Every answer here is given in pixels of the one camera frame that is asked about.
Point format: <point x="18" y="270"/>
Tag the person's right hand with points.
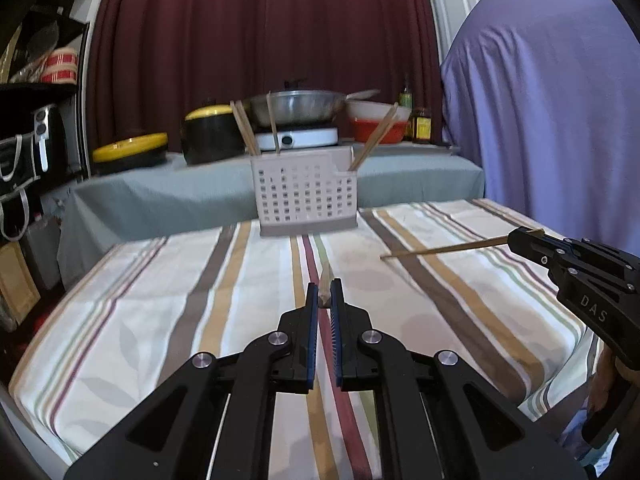
<point x="601" y="380"/>

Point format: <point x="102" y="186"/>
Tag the black air fryer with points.
<point x="47" y="140"/>

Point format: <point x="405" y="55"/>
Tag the flat black pot yellow lid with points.
<point x="130" y="152"/>

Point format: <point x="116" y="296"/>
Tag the black shelf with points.
<point x="40" y="87"/>

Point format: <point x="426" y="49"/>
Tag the maroon curtain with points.
<point x="250" y="35"/>

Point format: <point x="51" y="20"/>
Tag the sauce jar yellow label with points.
<point x="421" y="125"/>

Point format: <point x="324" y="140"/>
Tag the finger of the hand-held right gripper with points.
<point x="530" y="245"/>

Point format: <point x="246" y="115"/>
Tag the striped tablecloth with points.
<point x="150" y="300"/>

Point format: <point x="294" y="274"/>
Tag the red striped round tin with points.
<point x="57" y="74"/>
<point x="65" y="57"/>

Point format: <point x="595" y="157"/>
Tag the beige perforated utensil holder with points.
<point x="300" y="195"/>

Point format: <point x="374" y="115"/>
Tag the green oil bottle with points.
<point x="405" y="97"/>

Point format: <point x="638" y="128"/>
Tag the tall black pot yellow lid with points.
<point x="212" y="135"/>

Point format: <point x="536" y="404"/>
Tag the red bowl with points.
<point x="362" y="132"/>

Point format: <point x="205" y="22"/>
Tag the wooden chopstick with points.
<point x="326" y="285"/>
<point x="242" y="127"/>
<point x="250" y="127"/>
<point x="273" y="122"/>
<point x="381" y="132"/>
<point x="372" y="137"/>
<point x="450" y="249"/>

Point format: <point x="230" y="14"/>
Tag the white bowl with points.
<point x="372" y="110"/>

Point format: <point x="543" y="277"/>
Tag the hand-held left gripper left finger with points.
<point x="311" y="340"/>

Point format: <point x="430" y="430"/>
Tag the white induction cooker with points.
<point x="305" y="137"/>

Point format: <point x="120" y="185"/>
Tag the wooden board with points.
<point x="15" y="285"/>

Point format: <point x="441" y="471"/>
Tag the steel wok with lid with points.
<point x="300" y="107"/>

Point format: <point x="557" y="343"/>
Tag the purple cloth cover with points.
<point x="550" y="110"/>

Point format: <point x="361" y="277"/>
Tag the grey storage box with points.
<point x="45" y="250"/>

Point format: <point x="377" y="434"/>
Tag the white board under cookware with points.
<point x="425" y="145"/>

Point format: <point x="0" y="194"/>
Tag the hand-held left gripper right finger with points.
<point x="336" y="340"/>

